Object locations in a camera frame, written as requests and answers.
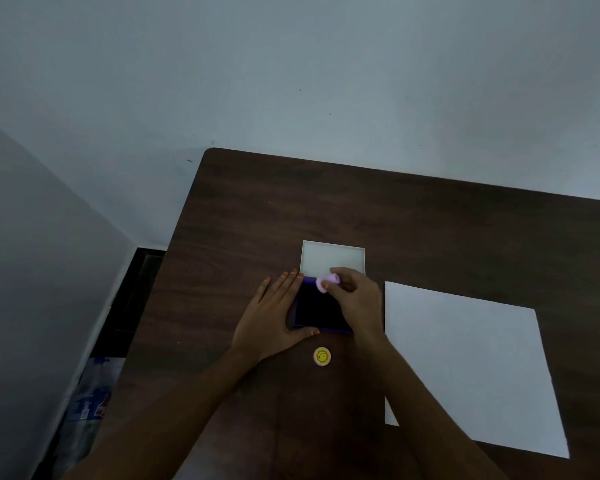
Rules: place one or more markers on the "person's left hand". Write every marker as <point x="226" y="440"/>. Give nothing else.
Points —
<point x="266" y="324"/>

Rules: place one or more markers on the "person's right hand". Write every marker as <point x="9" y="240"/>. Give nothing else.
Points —
<point x="359" y="302"/>

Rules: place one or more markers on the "person's left little finger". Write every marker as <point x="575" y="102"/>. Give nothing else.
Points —
<point x="261" y="292"/>

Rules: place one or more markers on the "person's left thumb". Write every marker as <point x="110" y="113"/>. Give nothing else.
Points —
<point x="302" y="335"/>

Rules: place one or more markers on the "person's left middle finger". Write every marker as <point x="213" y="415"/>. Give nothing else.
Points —
<point x="287" y="287"/>

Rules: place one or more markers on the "person's right fingers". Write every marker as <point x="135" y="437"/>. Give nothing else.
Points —
<point x="341" y="282"/>

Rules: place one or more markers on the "pink round stamp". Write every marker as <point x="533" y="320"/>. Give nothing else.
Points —
<point x="327" y="281"/>

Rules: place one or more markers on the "purple ink pad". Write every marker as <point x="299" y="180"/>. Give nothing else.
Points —
<point x="320" y="307"/>

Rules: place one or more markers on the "person's right forearm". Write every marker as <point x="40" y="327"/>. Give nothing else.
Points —
<point x="425" y="414"/>

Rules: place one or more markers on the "person's left forearm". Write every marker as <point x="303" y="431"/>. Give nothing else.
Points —
<point x="170" y="419"/>

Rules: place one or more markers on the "yellow smiley stamp cap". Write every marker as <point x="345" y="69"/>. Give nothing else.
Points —
<point x="322" y="356"/>

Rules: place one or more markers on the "brown wooden table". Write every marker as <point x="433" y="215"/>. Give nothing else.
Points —
<point x="380" y="304"/>

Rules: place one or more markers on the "white paper sheet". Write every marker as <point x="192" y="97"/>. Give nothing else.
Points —
<point x="472" y="367"/>

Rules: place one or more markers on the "plastic bag with blue print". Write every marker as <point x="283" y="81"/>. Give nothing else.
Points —
<point x="87" y="409"/>

